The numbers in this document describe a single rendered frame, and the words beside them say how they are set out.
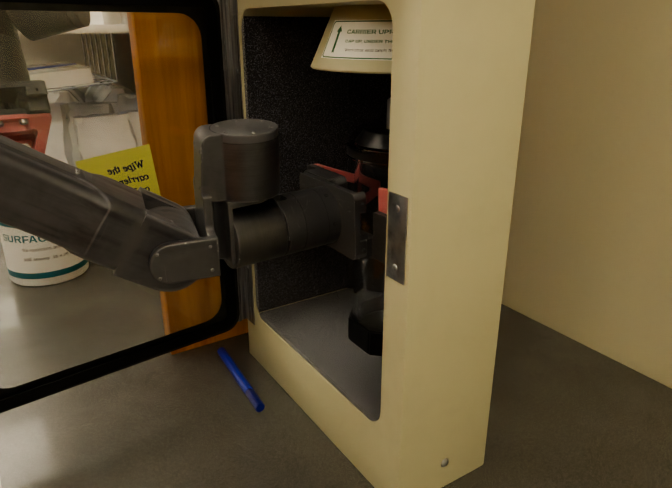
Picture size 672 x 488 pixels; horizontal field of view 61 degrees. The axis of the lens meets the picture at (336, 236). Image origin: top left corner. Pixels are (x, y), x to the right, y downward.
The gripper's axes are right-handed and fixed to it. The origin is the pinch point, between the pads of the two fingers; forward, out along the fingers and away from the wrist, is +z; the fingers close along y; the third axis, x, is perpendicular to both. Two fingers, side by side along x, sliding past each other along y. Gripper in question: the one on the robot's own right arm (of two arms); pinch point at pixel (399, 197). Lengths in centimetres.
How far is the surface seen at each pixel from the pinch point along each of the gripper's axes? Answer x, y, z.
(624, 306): 19.2, -8.5, 31.5
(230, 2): -19.8, 16.2, -10.3
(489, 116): -10.6, -14.8, -3.1
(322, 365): 16.4, -0.8, -10.7
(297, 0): -19.5, 1.6, -10.1
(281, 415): 23.8, 3.1, -14.2
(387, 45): -15.7, -6.1, -6.2
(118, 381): 23.3, 19.8, -28.2
